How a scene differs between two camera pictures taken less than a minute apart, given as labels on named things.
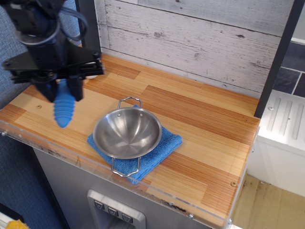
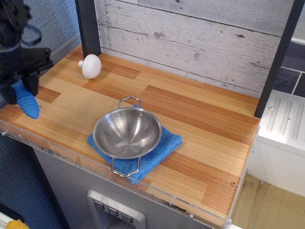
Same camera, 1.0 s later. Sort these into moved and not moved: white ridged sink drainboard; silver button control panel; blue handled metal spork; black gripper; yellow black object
Moved: blue handled metal spork; black gripper
Not moved: white ridged sink drainboard; silver button control panel; yellow black object
